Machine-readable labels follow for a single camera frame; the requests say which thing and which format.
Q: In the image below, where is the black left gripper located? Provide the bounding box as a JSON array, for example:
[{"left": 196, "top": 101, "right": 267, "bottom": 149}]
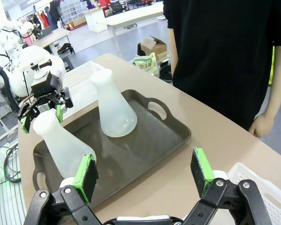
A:
[{"left": 17, "top": 72, "right": 74, "bottom": 134}]

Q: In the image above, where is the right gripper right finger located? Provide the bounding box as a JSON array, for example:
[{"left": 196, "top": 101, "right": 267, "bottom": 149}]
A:
[{"left": 182, "top": 147, "right": 272, "bottom": 225}]

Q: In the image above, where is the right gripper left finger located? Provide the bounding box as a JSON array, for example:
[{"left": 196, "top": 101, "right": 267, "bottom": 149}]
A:
[{"left": 25, "top": 153, "right": 101, "bottom": 225}]

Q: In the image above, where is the translucent white conical flask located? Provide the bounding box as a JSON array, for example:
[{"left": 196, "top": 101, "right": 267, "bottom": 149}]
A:
[
  {"left": 32, "top": 110, "right": 97, "bottom": 180},
  {"left": 90, "top": 68, "right": 138, "bottom": 138}
]

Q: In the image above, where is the person's right forearm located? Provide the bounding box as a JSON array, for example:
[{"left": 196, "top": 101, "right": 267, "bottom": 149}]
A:
[{"left": 167, "top": 27, "right": 178, "bottom": 82}]

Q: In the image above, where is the person's left forearm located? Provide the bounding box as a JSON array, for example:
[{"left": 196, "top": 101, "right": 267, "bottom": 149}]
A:
[{"left": 259, "top": 45, "right": 281, "bottom": 118}]

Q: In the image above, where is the person's left hand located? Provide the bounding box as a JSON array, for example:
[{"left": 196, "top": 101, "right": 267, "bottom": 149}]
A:
[{"left": 248, "top": 113, "right": 276, "bottom": 138}]

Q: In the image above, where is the white metal stand leg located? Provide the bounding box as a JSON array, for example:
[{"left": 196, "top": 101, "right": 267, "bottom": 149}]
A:
[{"left": 0, "top": 93, "right": 19, "bottom": 141}]

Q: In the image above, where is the white perforated plastic basket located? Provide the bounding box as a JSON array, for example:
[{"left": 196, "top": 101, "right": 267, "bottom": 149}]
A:
[
  {"left": 60, "top": 60, "right": 110, "bottom": 119},
  {"left": 226, "top": 162, "right": 281, "bottom": 225}
]

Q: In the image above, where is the dark brown plastic tray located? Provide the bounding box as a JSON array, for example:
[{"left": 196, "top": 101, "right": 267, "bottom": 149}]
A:
[{"left": 32, "top": 89, "right": 192, "bottom": 208}]

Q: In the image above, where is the black folded chair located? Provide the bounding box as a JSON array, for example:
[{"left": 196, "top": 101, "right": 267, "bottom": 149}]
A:
[{"left": 57, "top": 43, "right": 76, "bottom": 56}]

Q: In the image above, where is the light wooden work table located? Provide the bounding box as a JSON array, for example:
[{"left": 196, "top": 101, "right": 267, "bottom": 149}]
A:
[{"left": 30, "top": 28, "right": 72, "bottom": 56}]

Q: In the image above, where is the white robot with green gripper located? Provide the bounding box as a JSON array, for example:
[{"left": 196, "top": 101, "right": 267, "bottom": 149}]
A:
[{"left": 0, "top": 20, "right": 44, "bottom": 61}]

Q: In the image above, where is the rack of hanging clothes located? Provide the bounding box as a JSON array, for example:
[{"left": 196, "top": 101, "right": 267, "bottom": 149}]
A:
[{"left": 32, "top": 4, "right": 50, "bottom": 31}]

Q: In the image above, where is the black round floor object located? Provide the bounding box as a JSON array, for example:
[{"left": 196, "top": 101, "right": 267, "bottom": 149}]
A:
[{"left": 158, "top": 64, "right": 174, "bottom": 83}]

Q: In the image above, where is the background person in black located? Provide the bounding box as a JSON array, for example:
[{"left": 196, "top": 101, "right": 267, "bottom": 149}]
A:
[{"left": 48, "top": 0, "right": 62, "bottom": 28}]

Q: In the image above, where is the shelf of white boxes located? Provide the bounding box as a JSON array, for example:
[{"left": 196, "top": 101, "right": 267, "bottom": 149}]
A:
[{"left": 59, "top": 1, "right": 87, "bottom": 26}]

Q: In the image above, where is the white counter cabinet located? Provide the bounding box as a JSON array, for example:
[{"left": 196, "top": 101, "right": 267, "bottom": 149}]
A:
[{"left": 83, "top": 8, "right": 108, "bottom": 33}]

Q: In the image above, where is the green printed paper bag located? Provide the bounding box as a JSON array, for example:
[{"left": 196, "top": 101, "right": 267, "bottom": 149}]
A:
[{"left": 133, "top": 52, "right": 159, "bottom": 76}]

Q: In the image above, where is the person in black sweater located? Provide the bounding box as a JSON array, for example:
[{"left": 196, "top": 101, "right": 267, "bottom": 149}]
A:
[{"left": 163, "top": 0, "right": 281, "bottom": 131}]

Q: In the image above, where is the yellow green strip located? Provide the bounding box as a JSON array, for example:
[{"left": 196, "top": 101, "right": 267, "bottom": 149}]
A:
[{"left": 268, "top": 45, "right": 276, "bottom": 86}]

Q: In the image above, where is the brown cardboard box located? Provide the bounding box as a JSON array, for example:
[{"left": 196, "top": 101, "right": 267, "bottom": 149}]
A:
[{"left": 140, "top": 35, "right": 168, "bottom": 56}]

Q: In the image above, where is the long white table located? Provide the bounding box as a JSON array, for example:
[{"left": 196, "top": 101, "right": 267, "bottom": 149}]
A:
[{"left": 96, "top": 3, "right": 166, "bottom": 59}]

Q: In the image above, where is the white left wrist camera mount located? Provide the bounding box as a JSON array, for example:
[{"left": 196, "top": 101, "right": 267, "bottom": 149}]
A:
[{"left": 30, "top": 60, "right": 53, "bottom": 82}]

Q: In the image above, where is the left arm black cable sleeve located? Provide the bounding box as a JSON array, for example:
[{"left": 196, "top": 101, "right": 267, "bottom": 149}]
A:
[{"left": 0, "top": 65, "right": 21, "bottom": 113}]

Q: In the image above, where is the black floor cable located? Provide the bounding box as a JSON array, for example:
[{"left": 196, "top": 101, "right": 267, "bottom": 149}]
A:
[{"left": 3, "top": 146, "right": 22, "bottom": 183}]

